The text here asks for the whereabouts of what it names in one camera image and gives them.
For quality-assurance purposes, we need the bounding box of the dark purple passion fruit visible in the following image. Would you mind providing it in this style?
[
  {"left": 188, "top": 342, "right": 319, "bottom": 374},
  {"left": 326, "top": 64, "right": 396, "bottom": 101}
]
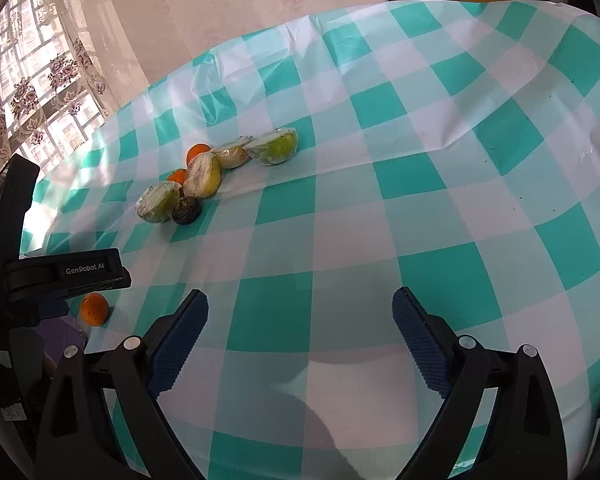
[{"left": 172, "top": 196, "right": 203, "bottom": 225}]

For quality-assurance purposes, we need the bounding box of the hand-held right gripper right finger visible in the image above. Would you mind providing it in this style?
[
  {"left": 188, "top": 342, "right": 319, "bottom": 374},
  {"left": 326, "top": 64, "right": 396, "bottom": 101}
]
[{"left": 391, "top": 287, "right": 569, "bottom": 480}]

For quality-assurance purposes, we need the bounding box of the green white checked tablecloth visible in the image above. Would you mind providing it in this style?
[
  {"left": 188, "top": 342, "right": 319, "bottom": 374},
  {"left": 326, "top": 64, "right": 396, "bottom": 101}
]
[{"left": 20, "top": 0, "right": 600, "bottom": 480}]

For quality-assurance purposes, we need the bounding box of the plastic-wrapped yellow-brown pear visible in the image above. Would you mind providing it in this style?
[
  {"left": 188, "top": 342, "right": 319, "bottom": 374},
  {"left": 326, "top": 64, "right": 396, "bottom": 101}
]
[{"left": 211, "top": 136, "right": 255, "bottom": 170}]

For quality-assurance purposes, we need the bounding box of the floral lace curtain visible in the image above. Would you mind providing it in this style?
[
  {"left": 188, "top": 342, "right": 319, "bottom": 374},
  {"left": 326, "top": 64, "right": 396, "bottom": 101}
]
[{"left": 0, "top": 0, "right": 123, "bottom": 196}]

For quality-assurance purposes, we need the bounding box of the plastic-wrapped green apple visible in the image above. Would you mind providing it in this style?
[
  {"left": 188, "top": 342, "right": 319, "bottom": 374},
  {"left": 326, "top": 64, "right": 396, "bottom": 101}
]
[
  {"left": 136, "top": 181, "right": 182, "bottom": 224},
  {"left": 243, "top": 128, "right": 299, "bottom": 167}
]

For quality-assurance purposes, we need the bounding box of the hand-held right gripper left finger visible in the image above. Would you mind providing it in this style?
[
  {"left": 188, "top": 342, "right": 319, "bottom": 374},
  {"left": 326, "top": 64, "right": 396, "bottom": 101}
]
[{"left": 35, "top": 289, "right": 211, "bottom": 480}]

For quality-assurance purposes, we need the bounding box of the barred window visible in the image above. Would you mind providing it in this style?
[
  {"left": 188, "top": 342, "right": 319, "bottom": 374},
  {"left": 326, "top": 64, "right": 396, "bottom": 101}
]
[{"left": 0, "top": 0, "right": 106, "bottom": 171}]

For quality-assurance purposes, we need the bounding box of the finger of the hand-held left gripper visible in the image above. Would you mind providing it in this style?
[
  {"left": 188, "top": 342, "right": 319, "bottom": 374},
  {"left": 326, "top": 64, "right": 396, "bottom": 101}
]
[
  {"left": 7, "top": 298, "right": 72, "bottom": 327},
  {"left": 4, "top": 248, "right": 133, "bottom": 307}
]

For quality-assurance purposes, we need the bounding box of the plastic-wrapped yellow-green pear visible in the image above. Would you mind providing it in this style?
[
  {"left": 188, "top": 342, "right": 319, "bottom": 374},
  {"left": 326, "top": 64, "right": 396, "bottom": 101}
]
[{"left": 182, "top": 152, "right": 224, "bottom": 199}]

